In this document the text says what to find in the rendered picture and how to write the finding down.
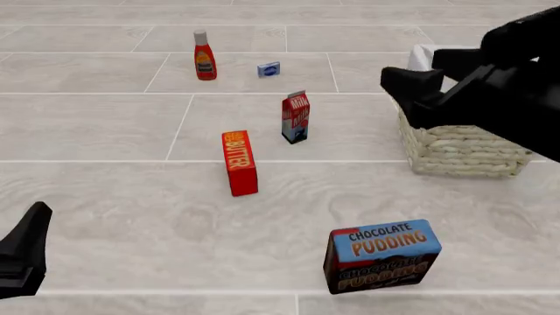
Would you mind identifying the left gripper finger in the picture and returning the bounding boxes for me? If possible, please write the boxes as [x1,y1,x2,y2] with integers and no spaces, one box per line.
[0,200,54,276]

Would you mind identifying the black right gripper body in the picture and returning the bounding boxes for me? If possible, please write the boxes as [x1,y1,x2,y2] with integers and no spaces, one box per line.
[412,57,560,165]

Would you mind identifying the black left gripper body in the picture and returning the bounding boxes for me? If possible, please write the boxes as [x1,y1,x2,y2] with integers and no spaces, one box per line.
[0,267,47,299]

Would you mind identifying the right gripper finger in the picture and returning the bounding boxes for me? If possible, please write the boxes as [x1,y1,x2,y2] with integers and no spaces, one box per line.
[431,47,496,84]
[379,66,446,129]

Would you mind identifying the white cloth basket liner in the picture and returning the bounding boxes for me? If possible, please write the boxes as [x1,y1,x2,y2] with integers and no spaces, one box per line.
[407,44,540,95]

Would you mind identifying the pale woven basket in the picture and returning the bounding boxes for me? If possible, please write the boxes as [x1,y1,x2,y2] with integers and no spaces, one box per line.
[395,94,536,180]

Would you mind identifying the red and blue milk carton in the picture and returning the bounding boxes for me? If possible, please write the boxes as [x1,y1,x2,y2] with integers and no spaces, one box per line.
[280,88,312,145]

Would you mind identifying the small blue printed box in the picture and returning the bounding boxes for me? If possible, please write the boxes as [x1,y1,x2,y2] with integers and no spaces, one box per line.
[256,60,283,79]

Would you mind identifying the blue chocolate pudding box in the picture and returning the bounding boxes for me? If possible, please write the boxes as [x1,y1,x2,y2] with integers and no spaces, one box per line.
[322,218,443,296]

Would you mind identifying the red butter box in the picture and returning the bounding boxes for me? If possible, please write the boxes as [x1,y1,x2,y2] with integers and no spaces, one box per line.
[220,129,260,198]

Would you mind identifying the red ketchup bottle grey cap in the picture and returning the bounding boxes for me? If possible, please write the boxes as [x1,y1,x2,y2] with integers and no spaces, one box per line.
[192,29,219,81]

